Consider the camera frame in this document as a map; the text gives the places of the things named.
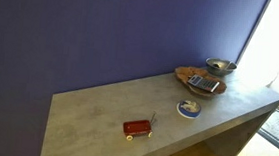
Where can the silver metal bowl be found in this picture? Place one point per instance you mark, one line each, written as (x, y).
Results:
(213, 71)

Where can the brown wooden bowl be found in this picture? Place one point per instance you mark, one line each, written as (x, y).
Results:
(184, 74)

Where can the red toy wagon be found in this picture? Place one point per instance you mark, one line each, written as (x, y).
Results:
(137, 127)

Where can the grey concrete-look cabinet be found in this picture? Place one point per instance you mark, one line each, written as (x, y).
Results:
(102, 118)

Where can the blue and white tape roll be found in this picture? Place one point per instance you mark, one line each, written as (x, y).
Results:
(188, 107)

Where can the grey calculator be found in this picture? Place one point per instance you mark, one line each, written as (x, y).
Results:
(202, 83)

